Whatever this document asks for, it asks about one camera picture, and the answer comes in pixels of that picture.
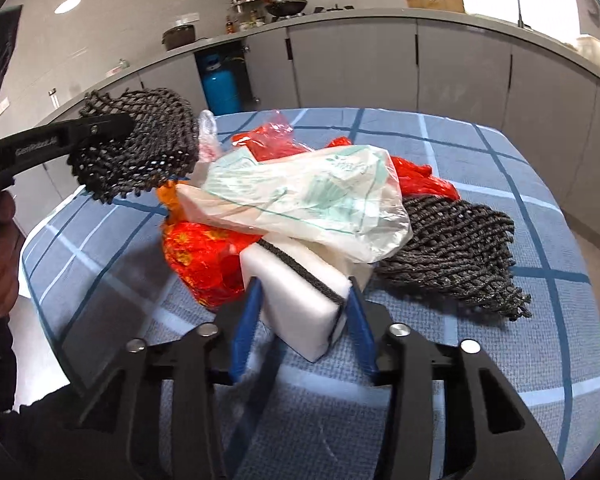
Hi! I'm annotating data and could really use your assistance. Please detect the white sponge with black stripe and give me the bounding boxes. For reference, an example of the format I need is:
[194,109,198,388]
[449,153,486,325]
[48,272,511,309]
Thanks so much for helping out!
[240,233,373,362]

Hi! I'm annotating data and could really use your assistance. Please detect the black foam net sleeve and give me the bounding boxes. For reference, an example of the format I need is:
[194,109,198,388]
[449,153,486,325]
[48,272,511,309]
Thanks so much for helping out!
[68,88,199,204]

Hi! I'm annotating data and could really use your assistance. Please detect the clear plastic bag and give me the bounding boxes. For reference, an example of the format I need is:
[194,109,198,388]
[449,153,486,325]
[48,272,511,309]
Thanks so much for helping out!
[198,110,223,164]

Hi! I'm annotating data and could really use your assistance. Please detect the grey kitchen cabinets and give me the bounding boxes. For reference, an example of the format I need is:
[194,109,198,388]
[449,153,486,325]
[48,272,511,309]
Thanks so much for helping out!
[9,8,600,241]

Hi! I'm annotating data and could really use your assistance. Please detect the operator hand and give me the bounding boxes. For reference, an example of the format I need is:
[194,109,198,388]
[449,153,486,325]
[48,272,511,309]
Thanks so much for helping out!
[0,191,24,318]

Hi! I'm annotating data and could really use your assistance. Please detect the orange red snack wrapper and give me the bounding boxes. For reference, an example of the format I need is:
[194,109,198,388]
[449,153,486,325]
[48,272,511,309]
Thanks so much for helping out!
[155,181,261,312]

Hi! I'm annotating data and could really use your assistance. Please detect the black foam net on table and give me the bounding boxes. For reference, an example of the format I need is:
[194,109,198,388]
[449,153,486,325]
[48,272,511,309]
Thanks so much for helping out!
[376,195,532,322]

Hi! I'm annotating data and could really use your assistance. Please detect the red plastic bag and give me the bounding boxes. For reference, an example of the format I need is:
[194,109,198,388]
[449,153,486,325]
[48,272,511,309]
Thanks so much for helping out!
[231,110,462,202]

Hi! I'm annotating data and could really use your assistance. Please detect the dark pot on counter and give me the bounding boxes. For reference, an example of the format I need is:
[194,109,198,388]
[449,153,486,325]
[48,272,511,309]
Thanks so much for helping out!
[162,23,197,51]

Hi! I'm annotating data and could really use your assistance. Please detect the blue gas cylinder under counter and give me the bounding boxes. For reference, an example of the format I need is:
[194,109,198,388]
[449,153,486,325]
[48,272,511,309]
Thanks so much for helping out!
[202,54,242,116]

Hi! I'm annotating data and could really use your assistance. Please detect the condiment bottles on rack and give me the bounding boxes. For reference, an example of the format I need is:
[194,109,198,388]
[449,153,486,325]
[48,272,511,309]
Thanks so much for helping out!
[225,0,274,34]

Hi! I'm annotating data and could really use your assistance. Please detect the black wok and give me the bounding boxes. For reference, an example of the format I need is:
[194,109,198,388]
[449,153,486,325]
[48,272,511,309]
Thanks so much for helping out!
[265,0,307,20]

